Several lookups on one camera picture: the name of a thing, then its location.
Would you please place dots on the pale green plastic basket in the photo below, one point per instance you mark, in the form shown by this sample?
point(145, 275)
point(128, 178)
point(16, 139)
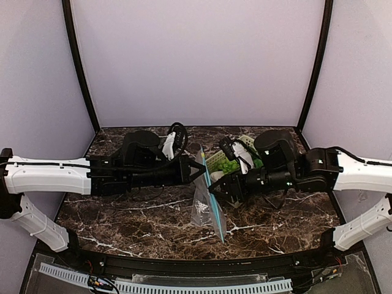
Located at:
point(213, 161)

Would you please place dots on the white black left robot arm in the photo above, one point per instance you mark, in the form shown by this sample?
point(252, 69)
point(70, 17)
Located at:
point(143, 160)

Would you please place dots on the black frame right post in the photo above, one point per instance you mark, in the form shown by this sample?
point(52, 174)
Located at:
point(318, 61)

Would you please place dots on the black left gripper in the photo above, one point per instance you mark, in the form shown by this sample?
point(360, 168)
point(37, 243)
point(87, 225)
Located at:
point(184, 169)

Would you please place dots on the green toy leafy vegetable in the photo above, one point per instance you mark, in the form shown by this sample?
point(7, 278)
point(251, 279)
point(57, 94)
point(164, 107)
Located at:
point(255, 157)

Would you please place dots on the clear zip top bag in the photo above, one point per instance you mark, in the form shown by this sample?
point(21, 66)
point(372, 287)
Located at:
point(206, 211)

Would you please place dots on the black frame post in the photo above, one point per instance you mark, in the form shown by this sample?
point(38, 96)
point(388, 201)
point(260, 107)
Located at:
point(77, 63)
point(318, 61)

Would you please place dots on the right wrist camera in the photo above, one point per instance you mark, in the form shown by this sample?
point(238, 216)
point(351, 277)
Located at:
point(236, 150)

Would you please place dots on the black frame left post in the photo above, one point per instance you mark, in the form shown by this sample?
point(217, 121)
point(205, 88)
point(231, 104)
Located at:
point(77, 63)

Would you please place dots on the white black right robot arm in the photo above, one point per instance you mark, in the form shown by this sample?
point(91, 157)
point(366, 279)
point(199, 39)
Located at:
point(316, 170)

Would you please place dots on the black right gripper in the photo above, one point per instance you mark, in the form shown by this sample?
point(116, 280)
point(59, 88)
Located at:
point(234, 185)

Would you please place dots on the black front frame rail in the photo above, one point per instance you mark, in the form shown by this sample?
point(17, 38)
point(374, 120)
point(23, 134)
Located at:
point(277, 265)

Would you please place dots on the green toy grapes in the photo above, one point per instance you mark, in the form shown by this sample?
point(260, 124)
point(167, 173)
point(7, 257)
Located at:
point(228, 166)

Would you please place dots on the white slotted cable duct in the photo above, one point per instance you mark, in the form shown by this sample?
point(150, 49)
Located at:
point(158, 284)

